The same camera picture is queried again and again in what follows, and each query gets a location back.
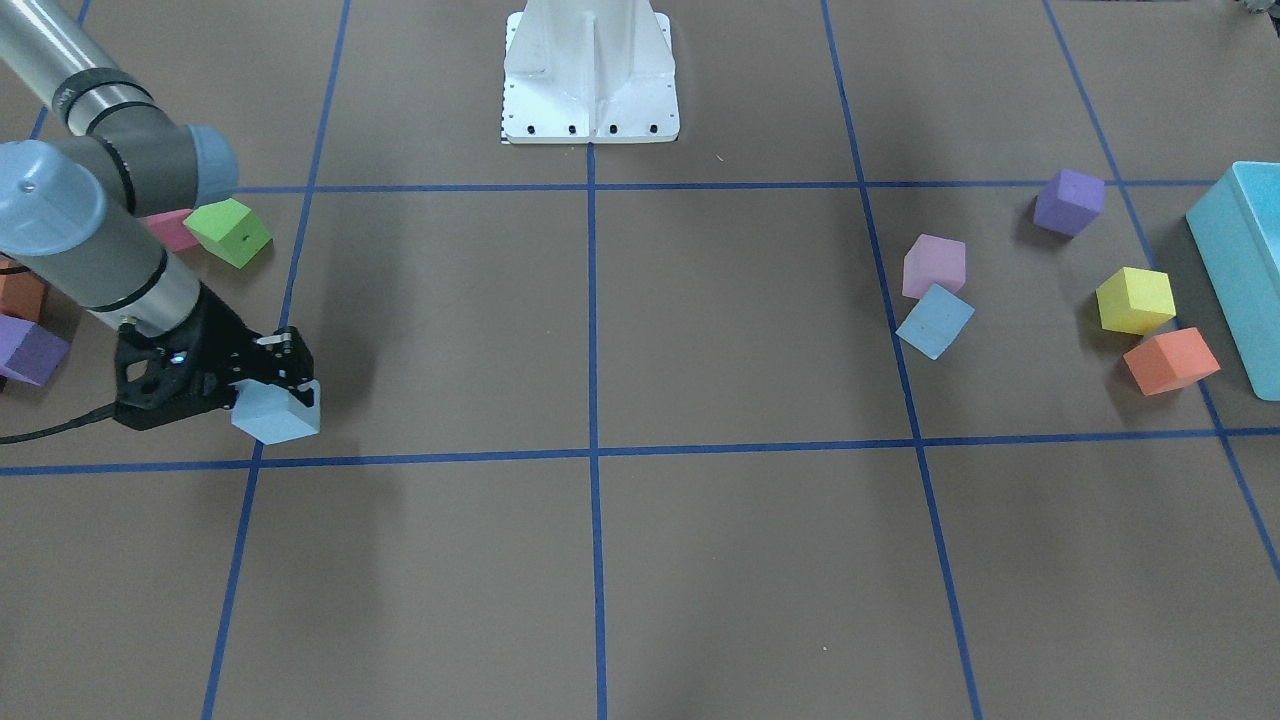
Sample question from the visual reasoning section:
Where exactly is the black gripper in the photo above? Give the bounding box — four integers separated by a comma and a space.
111, 284, 317, 430

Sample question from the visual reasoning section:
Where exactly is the light blue foam block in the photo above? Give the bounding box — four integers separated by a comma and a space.
895, 284, 977, 360
230, 380, 321, 445

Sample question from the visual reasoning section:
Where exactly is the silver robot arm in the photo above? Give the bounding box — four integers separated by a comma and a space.
1, 1, 321, 445

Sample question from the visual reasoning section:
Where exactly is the green foam block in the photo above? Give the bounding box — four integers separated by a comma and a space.
183, 199, 273, 269

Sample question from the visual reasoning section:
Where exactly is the pink foam block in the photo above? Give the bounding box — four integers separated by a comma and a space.
143, 209, 202, 252
901, 234, 968, 299

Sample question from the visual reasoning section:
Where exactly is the purple foam block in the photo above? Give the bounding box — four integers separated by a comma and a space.
1032, 168, 1106, 237
1, 314, 70, 387

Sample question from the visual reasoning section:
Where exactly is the orange foam block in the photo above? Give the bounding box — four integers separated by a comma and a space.
1123, 327, 1221, 396
1, 260, 49, 323

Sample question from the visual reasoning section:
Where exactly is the yellow foam block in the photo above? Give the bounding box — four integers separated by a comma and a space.
1094, 266, 1178, 336

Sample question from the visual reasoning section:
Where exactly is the cyan plastic bin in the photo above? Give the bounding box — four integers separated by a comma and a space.
1185, 161, 1279, 402

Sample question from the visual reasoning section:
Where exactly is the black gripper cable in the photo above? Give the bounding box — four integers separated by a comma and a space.
0, 402, 119, 445

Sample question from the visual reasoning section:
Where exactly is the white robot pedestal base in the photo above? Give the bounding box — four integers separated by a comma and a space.
500, 1, 681, 145

